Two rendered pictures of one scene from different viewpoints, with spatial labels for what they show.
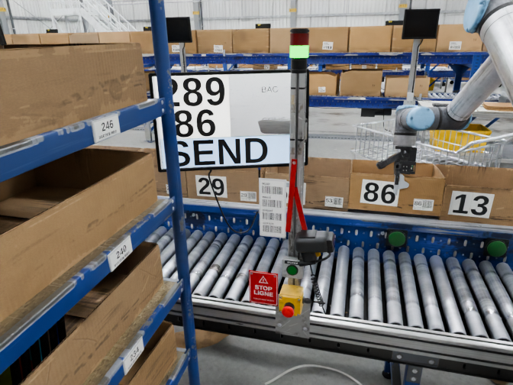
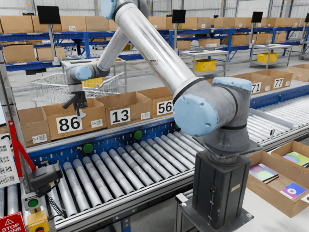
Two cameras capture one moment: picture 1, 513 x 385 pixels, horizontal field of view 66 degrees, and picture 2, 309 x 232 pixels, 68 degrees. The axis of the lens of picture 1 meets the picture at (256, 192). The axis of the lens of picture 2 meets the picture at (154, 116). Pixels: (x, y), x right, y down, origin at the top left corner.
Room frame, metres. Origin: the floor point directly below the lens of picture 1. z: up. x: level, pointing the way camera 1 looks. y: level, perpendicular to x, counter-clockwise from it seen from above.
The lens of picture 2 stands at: (0.22, 0.06, 1.64)
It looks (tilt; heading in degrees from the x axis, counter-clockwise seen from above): 23 degrees down; 314
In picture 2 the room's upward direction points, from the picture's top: straight up
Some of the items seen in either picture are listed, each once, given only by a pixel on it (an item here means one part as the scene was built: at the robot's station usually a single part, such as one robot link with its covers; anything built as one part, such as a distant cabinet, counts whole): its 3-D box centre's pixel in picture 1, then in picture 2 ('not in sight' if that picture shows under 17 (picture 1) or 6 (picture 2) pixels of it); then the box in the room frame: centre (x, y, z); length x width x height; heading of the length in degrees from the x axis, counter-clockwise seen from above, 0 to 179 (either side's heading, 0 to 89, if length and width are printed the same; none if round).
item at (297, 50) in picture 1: (299, 45); not in sight; (1.13, -0.12, 1.62); 0.05 x 0.05 x 0.06
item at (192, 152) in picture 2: not in sight; (186, 147); (1.12, -1.21, 0.72); 0.52 x 0.05 x 0.05; 165
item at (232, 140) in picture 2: not in sight; (226, 130); (0.61, -0.78, 1.21); 0.19 x 0.19 x 0.10
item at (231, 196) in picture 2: not in sight; (219, 185); (0.61, -0.78, 0.91); 0.26 x 0.26 x 0.33; 77
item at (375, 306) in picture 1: (374, 283); (86, 181); (1.32, -0.46, 0.72); 0.52 x 0.05 x 0.05; 165
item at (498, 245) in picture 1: (496, 249); (138, 135); (1.42, -0.99, 0.81); 0.07 x 0.01 x 0.07; 75
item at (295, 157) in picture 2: not in sight; (294, 159); (0.46, -1.50, 0.79); 0.19 x 0.14 x 0.02; 75
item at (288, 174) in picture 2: not in sight; (274, 179); (0.48, -1.18, 0.80); 0.38 x 0.28 x 0.10; 165
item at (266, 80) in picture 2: not in sight; (249, 84); (1.24, -2.54, 0.96); 0.39 x 0.29 x 0.17; 75
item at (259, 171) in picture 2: not in sight; (258, 173); (0.57, -1.21, 0.78); 0.19 x 0.14 x 0.02; 72
